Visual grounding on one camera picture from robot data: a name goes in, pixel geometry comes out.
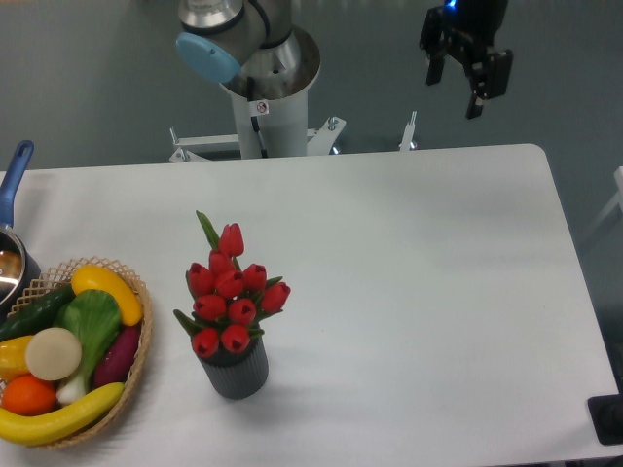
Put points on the green cucumber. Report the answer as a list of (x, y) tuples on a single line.
[(38, 315)]

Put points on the red tulip bouquet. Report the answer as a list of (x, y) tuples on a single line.
[(229, 301)]

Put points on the yellow banana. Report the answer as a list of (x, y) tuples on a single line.
[(38, 430)]

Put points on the orange fruit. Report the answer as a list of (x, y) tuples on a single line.
[(29, 396)]

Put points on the black device at table edge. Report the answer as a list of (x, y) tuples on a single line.
[(606, 414)]

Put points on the yellow bell pepper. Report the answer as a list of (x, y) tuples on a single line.
[(12, 358)]

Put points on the beige round disc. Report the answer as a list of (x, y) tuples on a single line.
[(53, 354)]

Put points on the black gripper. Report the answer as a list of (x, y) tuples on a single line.
[(465, 31)]

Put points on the dark grey ribbed vase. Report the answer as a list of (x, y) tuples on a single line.
[(238, 376)]

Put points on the purple sweet potato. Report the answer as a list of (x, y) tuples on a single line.
[(116, 364)]

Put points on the white frame at right edge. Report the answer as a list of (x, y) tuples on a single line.
[(607, 217)]

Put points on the blue handled saucepan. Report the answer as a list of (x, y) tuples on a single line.
[(18, 268)]

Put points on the woven wicker basket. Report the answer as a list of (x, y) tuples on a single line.
[(55, 277)]

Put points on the green bok choy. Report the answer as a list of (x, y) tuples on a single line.
[(94, 318)]

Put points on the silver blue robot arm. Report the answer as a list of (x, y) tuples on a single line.
[(255, 51)]

